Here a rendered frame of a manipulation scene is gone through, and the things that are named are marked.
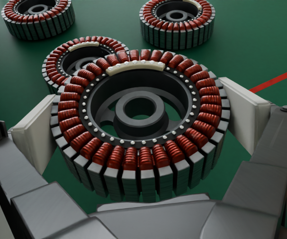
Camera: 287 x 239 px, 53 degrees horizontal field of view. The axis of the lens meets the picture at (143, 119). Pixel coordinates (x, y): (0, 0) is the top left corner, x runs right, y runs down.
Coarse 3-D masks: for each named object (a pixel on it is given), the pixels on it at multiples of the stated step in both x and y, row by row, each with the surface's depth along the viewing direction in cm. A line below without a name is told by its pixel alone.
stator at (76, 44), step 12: (96, 36) 40; (60, 48) 37; (72, 48) 37; (84, 48) 38; (96, 48) 38; (108, 48) 37; (120, 48) 37; (48, 60) 36; (60, 60) 36; (72, 60) 38; (84, 60) 37; (48, 72) 34; (60, 72) 35; (72, 72) 38; (48, 84) 34; (60, 84) 33
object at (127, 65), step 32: (96, 64) 21; (128, 64) 20; (160, 64) 20; (192, 64) 20; (64, 96) 18; (96, 96) 19; (128, 96) 19; (160, 96) 21; (192, 96) 18; (224, 96) 18; (64, 128) 17; (96, 128) 17; (128, 128) 18; (160, 128) 19; (192, 128) 16; (224, 128) 16; (64, 160) 18; (96, 160) 15; (128, 160) 15; (160, 160) 15; (192, 160) 15; (96, 192) 17; (128, 192) 16; (160, 192) 16
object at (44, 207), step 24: (0, 120) 13; (0, 144) 12; (0, 168) 10; (24, 168) 10; (0, 192) 10; (24, 192) 9; (48, 192) 7; (24, 216) 7; (48, 216) 6; (72, 216) 6
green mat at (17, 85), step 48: (0, 0) 56; (96, 0) 54; (144, 0) 53; (240, 0) 50; (0, 48) 45; (48, 48) 44; (144, 48) 43; (192, 48) 42; (240, 48) 41; (0, 96) 37; (240, 144) 30; (192, 192) 27
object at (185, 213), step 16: (112, 208) 8; (128, 208) 8; (144, 208) 7; (160, 208) 7; (176, 208) 7; (192, 208) 7; (208, 208) 7; (112, 224) 7; (128, 224) 7; (144, 224) 7; (160, 224) 7; (176, 224) 7; (192, 224) 7
